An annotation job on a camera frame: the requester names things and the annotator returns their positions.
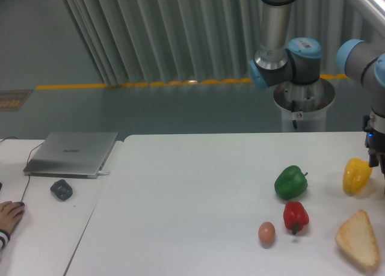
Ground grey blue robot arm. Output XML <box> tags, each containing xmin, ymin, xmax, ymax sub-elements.
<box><xmin>248</xmin><ymin>0</ymin><xmax>384</xmax><ymax>168</ymax></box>

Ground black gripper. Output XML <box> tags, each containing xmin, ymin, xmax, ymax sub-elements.
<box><xmin>362</xmin><ymin>115</ymin><xmax>384</xmax><ymax>168</ymax></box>

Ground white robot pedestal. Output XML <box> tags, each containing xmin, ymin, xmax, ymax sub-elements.
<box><xmin>273</xmin><ymin>78</ymin><xmax>336</xmax><ymax>132</ymax></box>

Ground person's hand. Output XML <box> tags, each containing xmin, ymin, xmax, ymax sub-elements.
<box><xmin>1</xmin><ymin>201</ymin><xmax>25</xmax><ymax>234</ymax></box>

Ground brown egg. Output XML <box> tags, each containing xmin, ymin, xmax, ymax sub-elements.
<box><xmin>258</xmin><ymin>222</ymin><xmax>276</xmax><ymax>245</ymax></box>

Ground yellow bell pepper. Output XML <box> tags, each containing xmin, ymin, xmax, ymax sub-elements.
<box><xmin>342</xmin><ymin>158</ymin><xmax>372</xmax><ymax>195</ymax></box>

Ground red bell pepper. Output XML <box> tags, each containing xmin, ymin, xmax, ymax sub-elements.
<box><xmin>283</xmin><ymin>201</ymin><xmax>309</xmax><ymax>235</ymax></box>

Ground white usb dongle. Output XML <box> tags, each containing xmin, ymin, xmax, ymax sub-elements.
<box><xmin>98</xmin><ymin>171</ymin><xmax>110</xmax><ymax>176</ymax></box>

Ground striped sleeve forearm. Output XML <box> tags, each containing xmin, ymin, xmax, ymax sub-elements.
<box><xmin>0</xmin><ymin>230</ymin><xmax>10</xmax><ymax>252</ymax></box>

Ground grey pleated curtain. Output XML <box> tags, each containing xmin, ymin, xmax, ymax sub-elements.
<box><xmin>63</xmin><ymin>0</ymin><xmax>384</xmax><ymax>86</ymax></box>

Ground black pedestal cable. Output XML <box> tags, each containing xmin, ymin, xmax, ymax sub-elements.
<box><xmin>290</xmin><ymin>99</ymin><xmax>298</xmax><ymax>130</ymax></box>

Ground triangular toasted bread slice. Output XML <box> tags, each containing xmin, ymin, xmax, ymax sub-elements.
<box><xmin>334</xmin><ymin>209</ymin><xmax>380</xmax><ymax>270</ymax></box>

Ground small black gadget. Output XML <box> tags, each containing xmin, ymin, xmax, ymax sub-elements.
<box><xmin>50</xmin><ymin>179</ymin><xmax>73</xmax><ymax>201</ymax></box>

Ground silver closed laptop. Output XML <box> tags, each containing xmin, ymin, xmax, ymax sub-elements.
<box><xmin>23</xmin><ymin>132</ymin><xmax>118</xmax><ymax>179</ymax></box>

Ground black mouse cable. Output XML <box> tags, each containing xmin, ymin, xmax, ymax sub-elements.
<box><xmin>0</xmin><ymin>136</ymin><xmax>45</xmax><ymax>203</ymax></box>

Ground green bell pepper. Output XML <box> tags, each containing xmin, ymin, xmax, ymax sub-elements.
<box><xmin>274</xmin><ymin>165</ymin><xmax>308</xmax><ymax>201</ymax></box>

